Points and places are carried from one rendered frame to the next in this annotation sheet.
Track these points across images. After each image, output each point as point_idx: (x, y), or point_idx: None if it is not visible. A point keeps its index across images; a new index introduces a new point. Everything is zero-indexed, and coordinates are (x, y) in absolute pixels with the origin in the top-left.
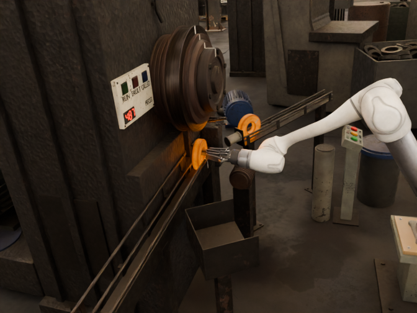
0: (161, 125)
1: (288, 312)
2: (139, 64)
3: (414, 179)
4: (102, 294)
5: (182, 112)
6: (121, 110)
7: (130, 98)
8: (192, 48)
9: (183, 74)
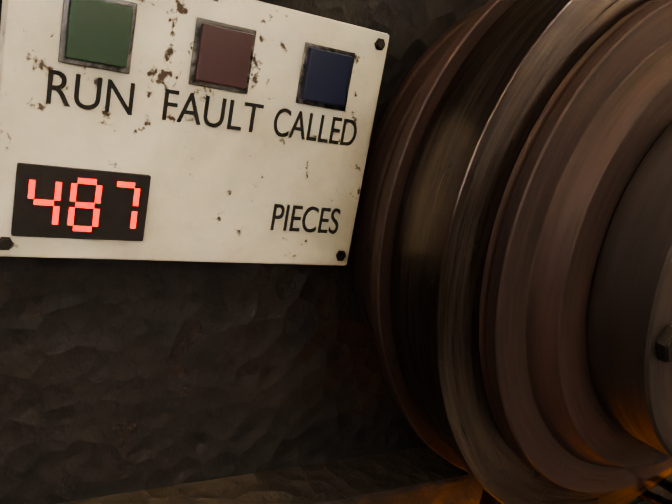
0: (376, 389)
1: None
2: (337, 20)
3: None
4: None
5: (433, 349)
6: (10, 142)
7: (138, 120)
8: (670, 21)
9: (536, 129)
